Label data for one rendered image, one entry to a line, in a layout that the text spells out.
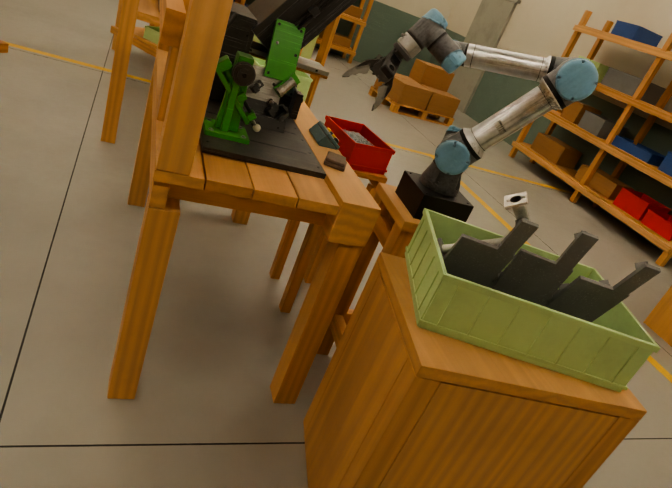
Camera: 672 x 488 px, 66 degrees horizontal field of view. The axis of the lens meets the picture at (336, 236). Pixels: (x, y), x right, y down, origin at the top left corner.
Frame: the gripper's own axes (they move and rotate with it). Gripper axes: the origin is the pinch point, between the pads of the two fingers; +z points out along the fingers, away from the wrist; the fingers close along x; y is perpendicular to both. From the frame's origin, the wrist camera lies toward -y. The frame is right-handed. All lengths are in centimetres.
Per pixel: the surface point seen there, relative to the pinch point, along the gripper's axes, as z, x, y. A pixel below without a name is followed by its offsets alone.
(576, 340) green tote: -5, -72, -67
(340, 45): 14, -105, 926
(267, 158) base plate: 34.8, 5.9, -6.5
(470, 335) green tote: 15, -53, -64
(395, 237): 22, -45, -8
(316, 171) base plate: 26.7, -9.1, -4.0
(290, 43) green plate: 8.0, 23.6, 35.7
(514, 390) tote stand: 14, -65, -76
